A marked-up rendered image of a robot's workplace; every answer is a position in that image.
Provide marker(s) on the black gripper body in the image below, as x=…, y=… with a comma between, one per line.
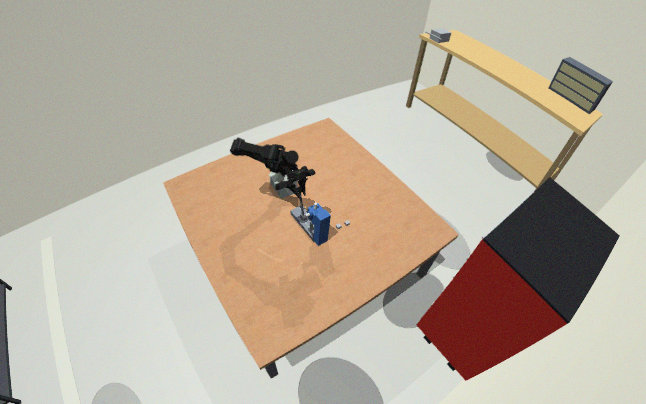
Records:
x=283, y=184

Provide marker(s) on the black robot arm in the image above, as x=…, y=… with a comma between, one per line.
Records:
x=271, y=156

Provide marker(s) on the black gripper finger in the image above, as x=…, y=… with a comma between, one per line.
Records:
x=294, y=190
x=302, y=184

